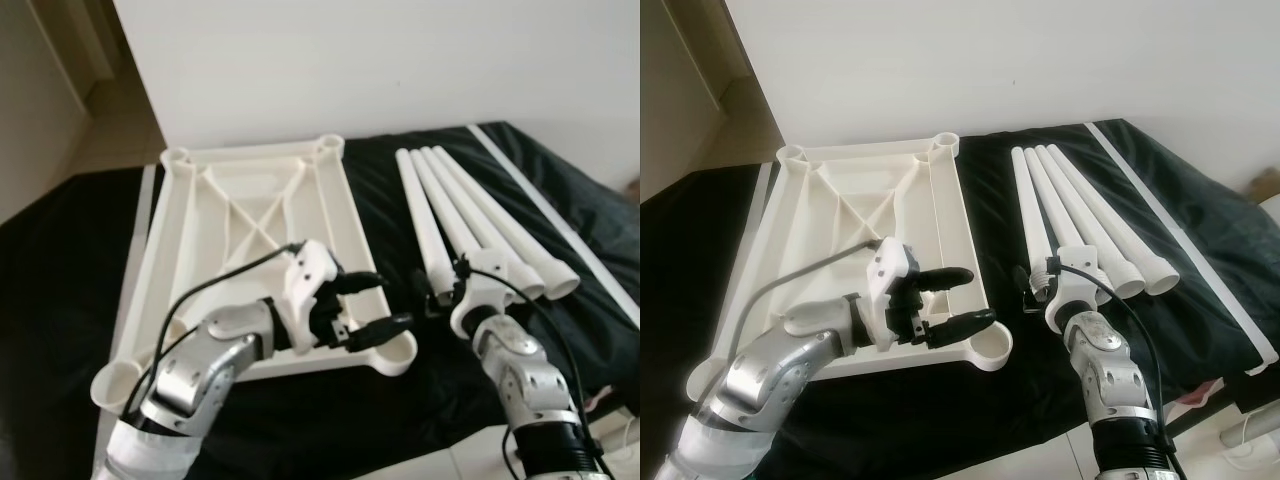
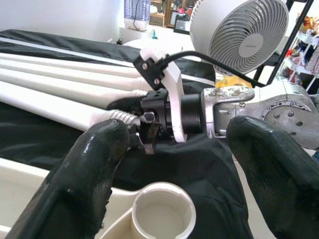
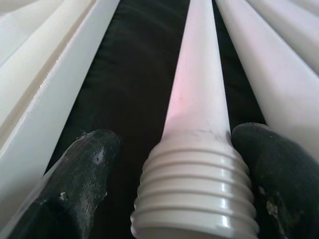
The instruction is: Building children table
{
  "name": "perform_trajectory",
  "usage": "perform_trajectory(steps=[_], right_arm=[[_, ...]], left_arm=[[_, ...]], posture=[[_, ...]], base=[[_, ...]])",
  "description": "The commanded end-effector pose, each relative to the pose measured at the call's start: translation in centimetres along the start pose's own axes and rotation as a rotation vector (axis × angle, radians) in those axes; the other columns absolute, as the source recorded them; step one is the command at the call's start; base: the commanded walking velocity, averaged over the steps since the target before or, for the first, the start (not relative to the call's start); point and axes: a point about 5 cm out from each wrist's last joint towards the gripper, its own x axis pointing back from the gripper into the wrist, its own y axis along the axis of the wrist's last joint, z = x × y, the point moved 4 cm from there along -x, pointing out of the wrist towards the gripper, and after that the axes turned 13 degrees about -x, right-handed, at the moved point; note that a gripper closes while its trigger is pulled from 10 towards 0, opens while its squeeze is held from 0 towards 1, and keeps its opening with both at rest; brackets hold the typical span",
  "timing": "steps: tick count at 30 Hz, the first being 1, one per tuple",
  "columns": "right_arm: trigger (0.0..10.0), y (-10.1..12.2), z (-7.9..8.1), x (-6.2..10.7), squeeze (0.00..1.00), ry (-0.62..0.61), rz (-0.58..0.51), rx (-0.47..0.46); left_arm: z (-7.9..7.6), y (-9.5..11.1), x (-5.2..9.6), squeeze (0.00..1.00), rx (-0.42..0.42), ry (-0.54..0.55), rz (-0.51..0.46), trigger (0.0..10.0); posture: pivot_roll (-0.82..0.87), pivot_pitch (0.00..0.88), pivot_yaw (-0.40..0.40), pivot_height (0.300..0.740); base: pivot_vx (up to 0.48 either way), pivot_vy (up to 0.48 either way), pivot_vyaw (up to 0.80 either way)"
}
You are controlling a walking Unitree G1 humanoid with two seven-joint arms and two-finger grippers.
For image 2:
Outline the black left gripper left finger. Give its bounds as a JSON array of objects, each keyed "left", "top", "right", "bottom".
[{"left": 4, "top": 119, "right": 131, "bottom": 239}]

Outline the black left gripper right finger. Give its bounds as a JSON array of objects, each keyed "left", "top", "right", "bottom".
[{"left": 225, "top": 116, "right": 319, "bottom": 239}]

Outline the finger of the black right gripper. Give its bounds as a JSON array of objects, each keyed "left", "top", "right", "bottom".
[
  {"left": 128, "top": 112, "right": 161, "bottom": 155},
  {"left": 107, "top": 96, "right": 143, "bottom": 113}
]

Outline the white plastic table top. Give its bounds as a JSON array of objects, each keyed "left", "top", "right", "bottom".
[{"left": 0, "top": 156, "right": 197, "bottom": 239}]

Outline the white box stand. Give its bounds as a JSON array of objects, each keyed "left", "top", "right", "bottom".
[{"left": 119, "top": 26, "right": 154, "bottom": 43}]

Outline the brown crumpled paper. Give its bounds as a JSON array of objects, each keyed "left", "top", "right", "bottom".
[{"left": 215, "top": 76, "right": 253, "bottom": 88}]

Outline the white fabric strip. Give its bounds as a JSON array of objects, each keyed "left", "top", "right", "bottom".
[{"left": 0, "top": 36, "right": 215, "bottom": 82}]

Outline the black box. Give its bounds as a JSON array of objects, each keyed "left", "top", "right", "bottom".
[{"left": 173, "top": 16, "right": 192, "bottom": 34}]

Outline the white blue striped appliance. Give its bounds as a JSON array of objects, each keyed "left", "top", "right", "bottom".
[{"left": 124, "top": 0, "right": 152, "bottom": 32}]

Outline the wooden shelf unit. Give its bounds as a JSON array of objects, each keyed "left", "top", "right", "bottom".
[{"left": 149, "top": 0, "right": 200, "bottom": 28}]

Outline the white round fan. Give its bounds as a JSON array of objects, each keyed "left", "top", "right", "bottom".
[{"left": 189, "top": 0, "right": 290, "bottom": 75}]

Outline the white cluttered shelf rack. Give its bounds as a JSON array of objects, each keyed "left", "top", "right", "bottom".
[{"left": 281, "top": 14, "right": 319, "bottom": 93}]

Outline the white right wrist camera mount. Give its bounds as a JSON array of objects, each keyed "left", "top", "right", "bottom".
[{"left": 133, "top": 48, "right": 189, "bottom": 144}]

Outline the black metal rack frame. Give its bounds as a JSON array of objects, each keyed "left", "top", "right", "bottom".
[{"left": 254, "top": 0, "right": 315, "bottom": 88}]

